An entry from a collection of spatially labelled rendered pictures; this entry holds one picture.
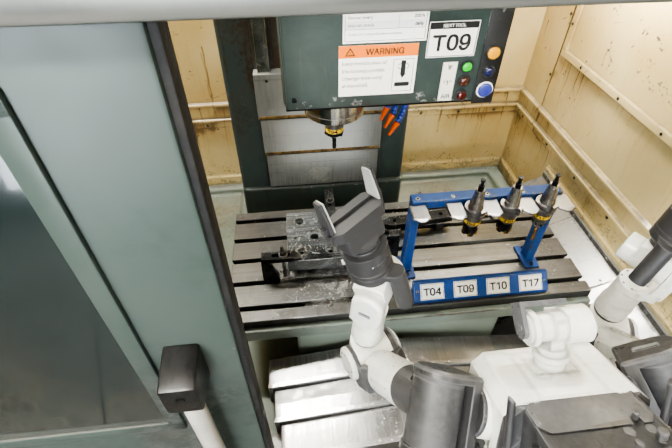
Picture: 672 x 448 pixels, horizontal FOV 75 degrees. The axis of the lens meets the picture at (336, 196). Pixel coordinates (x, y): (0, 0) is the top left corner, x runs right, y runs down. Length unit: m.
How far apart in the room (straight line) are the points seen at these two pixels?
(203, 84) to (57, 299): 1.59
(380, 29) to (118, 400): 0.75
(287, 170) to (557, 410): 1.32
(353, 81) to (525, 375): 0.63
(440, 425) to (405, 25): 0.70
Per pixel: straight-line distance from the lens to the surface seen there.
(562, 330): 0.87
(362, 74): 0.90
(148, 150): 0.41
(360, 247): 0.76
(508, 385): 0.87
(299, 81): 0.89
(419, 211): 1.31
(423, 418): 0.84
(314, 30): 0.85
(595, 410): 0.87
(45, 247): 0.52
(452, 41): 0.92
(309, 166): 1.81
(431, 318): 1.51
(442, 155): 2.43
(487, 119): 2.39
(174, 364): 0.63
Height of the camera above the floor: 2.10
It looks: 41 degrees down
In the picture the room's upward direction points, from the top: straight up
